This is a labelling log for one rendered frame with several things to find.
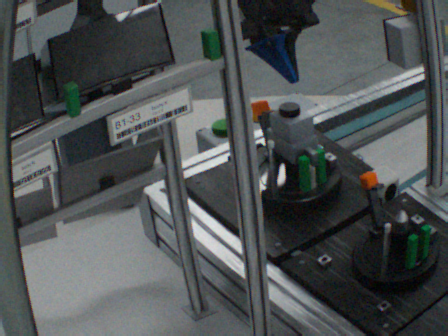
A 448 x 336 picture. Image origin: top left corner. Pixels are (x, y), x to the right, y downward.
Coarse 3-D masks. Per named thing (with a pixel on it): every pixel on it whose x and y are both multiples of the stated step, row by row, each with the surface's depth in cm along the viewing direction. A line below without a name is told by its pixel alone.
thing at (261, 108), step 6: (252, 102) 122; (258, 102) 121; (264, 102) 121; (252, 108) 122; (258, 108) 120; (264, 108) 121; (258, 114) 121; (264, 114) 120; (258, 120) 122; (264, 120) 121; (264, 126) 122; (270, 126) 122; (264, 132) 122; (264, 138) 123
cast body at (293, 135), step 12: (288, 108) 114; (300, 108) 116; (276, 120) 114; (288, 120) 113; (300, 120) 113; (312, 120) 114; (276, 132) 116; (288, 132) 113; (300, 132) 114; (312, 132) 115; (276, 144) 117; (288, 144) 114; (300, 144) 114; (312, 144) 115; (288, 156) 115; (300, 156) 114; (312, 156) 113
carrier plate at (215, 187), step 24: (336, 144) 129; (216, 168) 127; (360, 168) 122; (192, 192) 122; (216, 192) 122; (360, 192) 117; (216, 216) 118; (264, 216) 115; (288, 216) 115; (312, 216) 114; (336, 216) 113; (360, 216) 114; (288, 240) 110; (312, 240) 110
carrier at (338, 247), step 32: (352, 224) 111; (384, 224) 105; (416, 224) 103; (320, 256) 106; (352, 256) 102; (384, 256) 94; (416, 256) 98; (320, 288) 100; (352, 288) 98; (384, 288) 96; (416, 288) 95; (352, 320) 93; (384, 320) 91
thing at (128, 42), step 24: (96, 24) 77; (120, 24) 78; (144, 24) 79; (48, 48) 76; (72, 48) 76; (96, 48) 77; (120, 48) 78; (144, 48) 79; (168, 48) 79; (48, 72) 80; (72, 72) 77; (96, 72) 77; (120, 72) 78; (144, 72) 79; (48, 96) 86
